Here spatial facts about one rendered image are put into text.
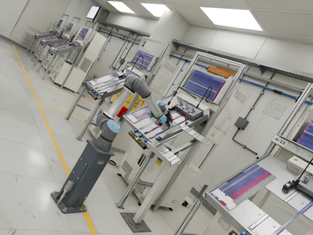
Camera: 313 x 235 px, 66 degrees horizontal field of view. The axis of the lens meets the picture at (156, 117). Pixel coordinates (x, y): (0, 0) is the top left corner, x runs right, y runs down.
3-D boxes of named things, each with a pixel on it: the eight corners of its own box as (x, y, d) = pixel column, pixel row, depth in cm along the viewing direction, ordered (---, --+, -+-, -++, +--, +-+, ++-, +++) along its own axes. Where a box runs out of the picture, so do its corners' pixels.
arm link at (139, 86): (147, 79, 188) (170, 118, 221) (140, 75, 196) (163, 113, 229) (137, 89, 186) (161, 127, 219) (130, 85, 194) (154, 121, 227)
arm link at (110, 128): (104, 138, 186) (112, 123, 185) (97, 130, 196) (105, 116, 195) (116, 142, 195) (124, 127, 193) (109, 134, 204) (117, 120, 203)
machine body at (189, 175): (138, 207, 260) (168, 159, 254) (113, 171, 313) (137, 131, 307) (176, 212, 302) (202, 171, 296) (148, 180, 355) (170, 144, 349)
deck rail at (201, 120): (153, 148, 236) (152, 143, 233) (152, 147, 238) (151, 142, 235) (208, 119, 263) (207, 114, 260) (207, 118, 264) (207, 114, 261)
